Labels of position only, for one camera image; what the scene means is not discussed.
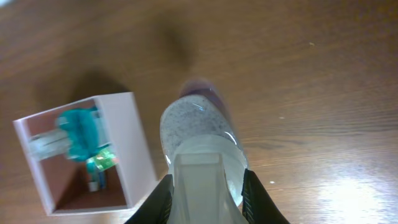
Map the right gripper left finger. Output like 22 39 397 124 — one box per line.
124 174 174 224

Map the blue white toothbrush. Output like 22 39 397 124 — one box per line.
96 171 106 190

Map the blue mouthwash bottle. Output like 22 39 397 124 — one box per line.
29 106 110 162

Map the clear foaming soap dispenser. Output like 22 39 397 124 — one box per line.
160 80 248 224

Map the green white soap packet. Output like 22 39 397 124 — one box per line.
92 146 118 172

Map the white open cardboard box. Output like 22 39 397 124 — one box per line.
13 92 157 216

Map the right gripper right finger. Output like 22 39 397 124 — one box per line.
241 169 289 224

